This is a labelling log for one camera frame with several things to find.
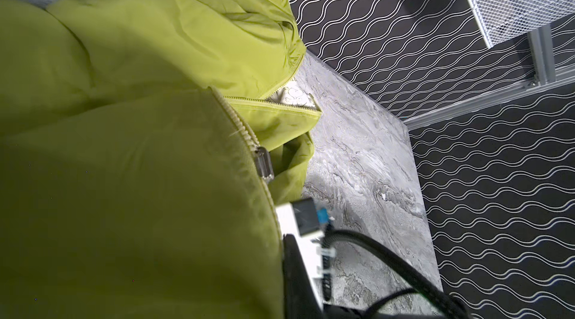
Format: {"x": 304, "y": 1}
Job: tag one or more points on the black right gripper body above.
{"x": 299, "y": 299}

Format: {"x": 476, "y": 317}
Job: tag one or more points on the lime green printed jacket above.
{"x": 143, "y": 156}

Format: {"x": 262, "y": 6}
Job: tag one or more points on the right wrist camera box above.
{"x": 307, "y": 223}

